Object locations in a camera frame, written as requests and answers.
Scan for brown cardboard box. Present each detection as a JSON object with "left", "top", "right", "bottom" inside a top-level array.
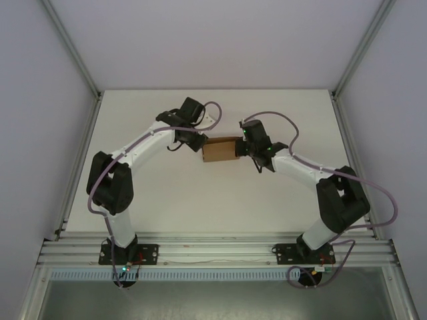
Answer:
[{"left": 201, "top": 136, "right": 242, "bottom": 163}]

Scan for grey metal sheet panel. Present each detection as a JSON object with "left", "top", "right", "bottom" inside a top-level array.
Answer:
[{"left": 36, "top": 280, "right": 401, "bottom": 320}]

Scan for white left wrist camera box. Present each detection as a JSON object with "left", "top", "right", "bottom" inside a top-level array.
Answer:
[{"left": 199, "top": 112, "right": 216, "bottom": 136}]

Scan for aluminium table side rail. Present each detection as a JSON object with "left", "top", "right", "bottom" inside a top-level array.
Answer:
[
  {"left": 330, "top": 93, "right": 381, "bottom": 239},
  {"left": 54, "top": 95, "right": 103, "bottom": 241}
]

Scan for aluminium mounting rail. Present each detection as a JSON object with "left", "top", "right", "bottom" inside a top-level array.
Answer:
[{"left": 37, "top": 232, "right": 400, "bottom": 267}]

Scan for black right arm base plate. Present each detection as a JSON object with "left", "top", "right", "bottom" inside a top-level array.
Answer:
[{"left": 272, "top": 243, "right": 336, "bottom": 266}]

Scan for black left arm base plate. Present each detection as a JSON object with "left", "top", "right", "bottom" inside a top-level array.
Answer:
[{"left": 98, "top": 244, "right": 159, "bottom": 266}]

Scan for slotted grey cable duct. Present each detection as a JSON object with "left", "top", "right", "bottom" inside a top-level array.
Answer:
[{"left": 49, "top": 270, "right": 301, "bottom": 281}]

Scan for aluminium frame post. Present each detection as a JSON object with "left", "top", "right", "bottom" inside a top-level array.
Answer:
[
  {"left": 332, "top": 0, "right": 394, "bottom": 98},
  {"left": 40, "top": 0, "right": 101, "bottom": 98}
]

